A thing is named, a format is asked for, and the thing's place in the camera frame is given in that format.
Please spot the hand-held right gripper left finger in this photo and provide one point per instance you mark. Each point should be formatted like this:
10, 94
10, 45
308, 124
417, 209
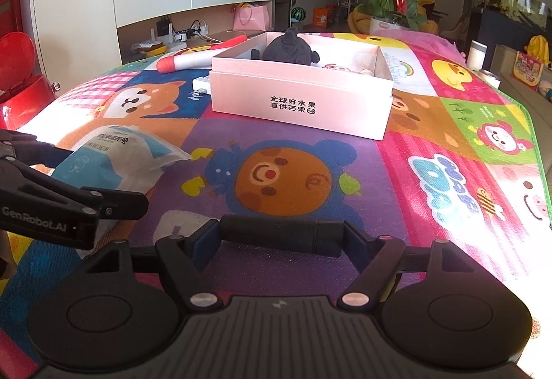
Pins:
202, 243

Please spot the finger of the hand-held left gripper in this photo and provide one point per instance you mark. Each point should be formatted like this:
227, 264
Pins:
47, 155
120, 204

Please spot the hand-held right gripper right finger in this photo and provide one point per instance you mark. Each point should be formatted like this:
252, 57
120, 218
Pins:
354, 239

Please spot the blue white wet wipes pack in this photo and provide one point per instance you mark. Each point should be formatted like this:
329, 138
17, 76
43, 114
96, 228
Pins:
112, 159

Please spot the black cylinder flashlight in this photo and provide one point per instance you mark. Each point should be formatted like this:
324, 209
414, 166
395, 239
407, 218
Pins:
276, 234

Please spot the white plastic device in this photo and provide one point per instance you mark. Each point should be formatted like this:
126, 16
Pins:
202, 85

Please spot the pink cardboard box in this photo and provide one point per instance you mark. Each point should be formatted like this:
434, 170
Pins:
302, 94

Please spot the red white foam stick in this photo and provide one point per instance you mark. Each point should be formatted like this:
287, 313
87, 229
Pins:
189, 59

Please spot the black plush toy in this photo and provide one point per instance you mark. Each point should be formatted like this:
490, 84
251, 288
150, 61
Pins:
287, 49

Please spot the red trash bin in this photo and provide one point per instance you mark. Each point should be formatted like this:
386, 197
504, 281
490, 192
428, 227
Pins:
21, 94

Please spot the colourful cartoon play mat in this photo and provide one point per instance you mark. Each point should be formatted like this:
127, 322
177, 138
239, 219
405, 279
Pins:
302, 155

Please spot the yellow shelf item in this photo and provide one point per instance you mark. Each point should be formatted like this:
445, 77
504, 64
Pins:
149, 48

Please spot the beige wooden toy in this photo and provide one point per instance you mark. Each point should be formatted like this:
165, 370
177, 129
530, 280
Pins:
367, 71

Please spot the pink round face toy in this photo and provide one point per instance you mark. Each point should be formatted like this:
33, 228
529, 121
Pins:
336, 67

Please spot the black router box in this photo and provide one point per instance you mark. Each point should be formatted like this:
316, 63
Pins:
163, 26

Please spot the white tumbler cup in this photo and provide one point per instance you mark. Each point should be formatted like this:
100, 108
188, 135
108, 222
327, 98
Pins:
476, 56

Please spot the orange box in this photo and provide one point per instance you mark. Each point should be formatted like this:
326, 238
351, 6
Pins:
324, 17

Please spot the pink shopping bag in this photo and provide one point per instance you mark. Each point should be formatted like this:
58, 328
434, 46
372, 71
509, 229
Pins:
251, 17

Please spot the watermelon ball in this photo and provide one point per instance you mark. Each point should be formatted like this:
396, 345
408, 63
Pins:
298, 15

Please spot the colourful toy box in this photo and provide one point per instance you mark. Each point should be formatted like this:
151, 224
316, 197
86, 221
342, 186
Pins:
527, 71

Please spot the small plush toy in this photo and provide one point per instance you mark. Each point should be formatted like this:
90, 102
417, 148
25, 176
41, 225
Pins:
547, 92

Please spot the yellow bag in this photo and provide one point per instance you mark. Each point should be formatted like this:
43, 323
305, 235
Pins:
538, 48

